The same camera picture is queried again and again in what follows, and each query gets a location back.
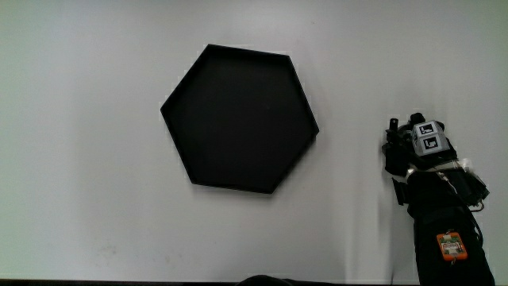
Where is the person's right forearm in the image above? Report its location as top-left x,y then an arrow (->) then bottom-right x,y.
391,157 -> 496,286

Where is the white desk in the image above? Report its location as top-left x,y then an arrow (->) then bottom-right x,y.
0,0 -> 508,285

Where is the black hexagonal tray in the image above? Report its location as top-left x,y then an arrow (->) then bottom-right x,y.
160,44 -> 321,195

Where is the orange sensor module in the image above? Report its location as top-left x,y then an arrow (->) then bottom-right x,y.
436,231 -> 469,263

